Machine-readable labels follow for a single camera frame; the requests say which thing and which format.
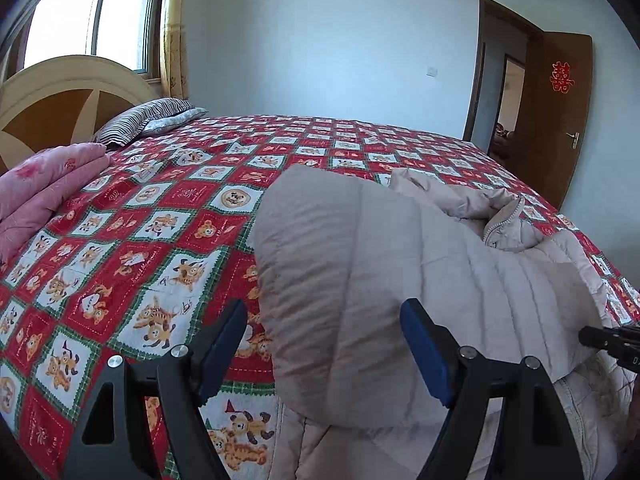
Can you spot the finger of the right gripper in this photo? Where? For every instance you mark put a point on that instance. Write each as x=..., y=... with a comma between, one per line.
x=620, y=343

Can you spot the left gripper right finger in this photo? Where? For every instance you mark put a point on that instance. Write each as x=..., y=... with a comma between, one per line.
x=533, y=439

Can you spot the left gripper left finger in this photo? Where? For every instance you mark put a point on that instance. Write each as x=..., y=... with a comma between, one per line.
x=112, y=438

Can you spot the light pink puffer jacket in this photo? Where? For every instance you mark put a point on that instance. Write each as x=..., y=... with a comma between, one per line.
x=337, y=256

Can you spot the red patterned bed quilt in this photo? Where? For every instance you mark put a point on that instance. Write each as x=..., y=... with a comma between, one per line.
x=149, y=251

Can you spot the folded pink blanket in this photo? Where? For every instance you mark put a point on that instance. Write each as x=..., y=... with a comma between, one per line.
x=32, y=191

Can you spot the red double happiness decal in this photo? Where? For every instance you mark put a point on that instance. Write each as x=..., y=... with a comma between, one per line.
x=561, y=77

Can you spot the brown wooden door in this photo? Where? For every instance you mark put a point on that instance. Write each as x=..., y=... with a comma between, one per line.
x=541, y=154

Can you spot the striped grey pillow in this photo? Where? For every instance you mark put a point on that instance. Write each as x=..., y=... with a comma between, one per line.
x=151, y=118

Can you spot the cream and wood headboard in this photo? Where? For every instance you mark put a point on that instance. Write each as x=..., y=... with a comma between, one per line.
x=63, y=101

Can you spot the right beige curtain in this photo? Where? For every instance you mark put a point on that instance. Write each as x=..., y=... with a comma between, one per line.
x=173, y=63

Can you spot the silver door handle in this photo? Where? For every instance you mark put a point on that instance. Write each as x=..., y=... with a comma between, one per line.
x=574, y=139

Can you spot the dark wooden door frame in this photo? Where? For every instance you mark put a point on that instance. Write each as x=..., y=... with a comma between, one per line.
x=502, y=35

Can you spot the window with frame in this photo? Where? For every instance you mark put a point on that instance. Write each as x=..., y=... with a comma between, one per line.
x=124, y=31

